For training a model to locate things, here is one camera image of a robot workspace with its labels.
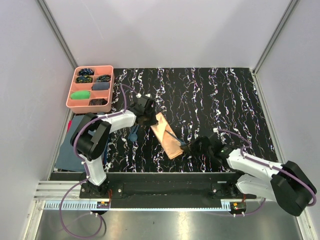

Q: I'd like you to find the peach cloth napkin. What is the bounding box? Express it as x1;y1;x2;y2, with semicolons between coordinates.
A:
151;112;183;160

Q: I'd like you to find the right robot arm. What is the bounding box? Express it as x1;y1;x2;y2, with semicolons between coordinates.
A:
180;135;317;217

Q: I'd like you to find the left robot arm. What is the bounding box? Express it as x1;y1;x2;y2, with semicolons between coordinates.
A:
70;94;158;198

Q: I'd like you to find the blue grey folded napkin stack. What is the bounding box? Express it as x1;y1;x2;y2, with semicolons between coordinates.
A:
55;115;85;173

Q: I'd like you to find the blue plastic knife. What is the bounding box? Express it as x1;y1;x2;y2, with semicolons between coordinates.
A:
132;124;140;135

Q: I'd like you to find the dark patterned cloth roll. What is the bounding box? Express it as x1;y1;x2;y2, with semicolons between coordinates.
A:
89;98;108;106

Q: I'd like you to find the grey folded cloth in tray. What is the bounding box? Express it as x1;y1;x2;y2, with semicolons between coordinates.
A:
91;82;110;91

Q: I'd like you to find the black marble pattern mat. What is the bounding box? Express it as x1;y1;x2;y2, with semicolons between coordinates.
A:
104;67;278;173

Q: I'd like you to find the blue patterned roll right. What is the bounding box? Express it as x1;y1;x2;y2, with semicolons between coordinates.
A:
96;74;111;83

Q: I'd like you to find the pink divided organizer tray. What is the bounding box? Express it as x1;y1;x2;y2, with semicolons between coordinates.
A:
65;65;115;114

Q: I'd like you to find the blue yellow patterned roll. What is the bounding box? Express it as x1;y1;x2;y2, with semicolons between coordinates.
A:
75;75;93;84

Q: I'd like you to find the green rolled cloth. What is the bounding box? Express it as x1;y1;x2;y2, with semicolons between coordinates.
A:
70;90;91;100

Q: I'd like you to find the blue patterned roll top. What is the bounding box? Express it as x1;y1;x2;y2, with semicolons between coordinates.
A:
77;68;94;76

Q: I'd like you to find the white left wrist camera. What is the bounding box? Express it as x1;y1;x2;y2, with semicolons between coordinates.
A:
136;93;152;99

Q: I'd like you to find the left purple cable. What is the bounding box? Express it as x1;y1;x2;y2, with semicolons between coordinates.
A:
57;83;141;237

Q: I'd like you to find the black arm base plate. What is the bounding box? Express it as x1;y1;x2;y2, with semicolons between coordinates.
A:
80;172;244;199

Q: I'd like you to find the left rear aluminium post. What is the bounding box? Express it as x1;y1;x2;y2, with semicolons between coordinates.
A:
35;0;79;69

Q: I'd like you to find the aluminium post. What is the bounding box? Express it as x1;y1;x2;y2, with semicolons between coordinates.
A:
252;0;300;74
35;0;79;69

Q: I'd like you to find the aluminium frame rail front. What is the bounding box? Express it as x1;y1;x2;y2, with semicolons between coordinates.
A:
33;179;306;211

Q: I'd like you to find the right rear aluminium post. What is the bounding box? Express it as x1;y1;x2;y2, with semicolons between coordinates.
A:
252;0;300;74

